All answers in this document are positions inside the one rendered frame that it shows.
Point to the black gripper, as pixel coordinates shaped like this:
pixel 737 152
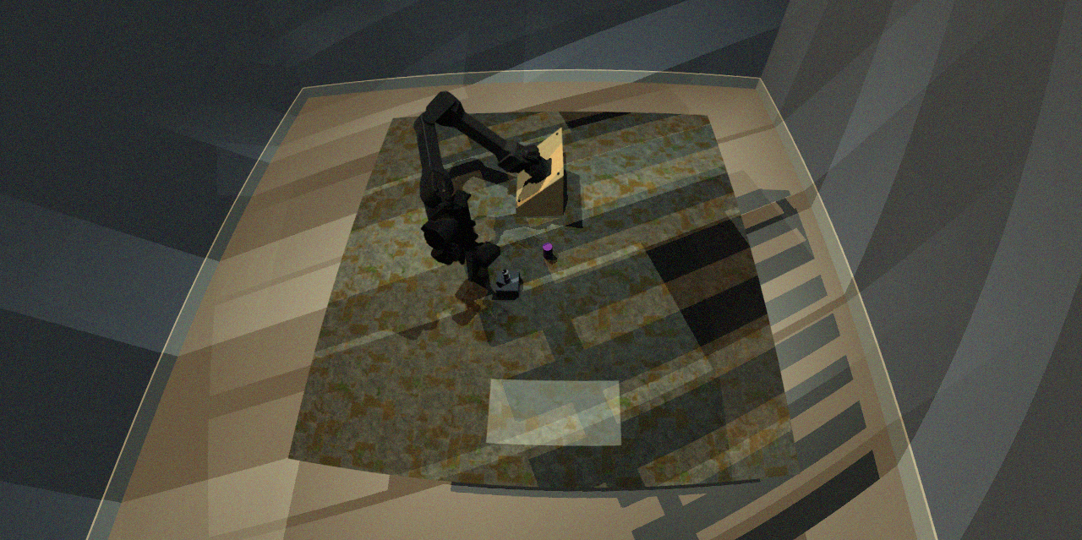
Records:
pixel 484 254

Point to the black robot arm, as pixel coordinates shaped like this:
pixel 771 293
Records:
pixel 447 214

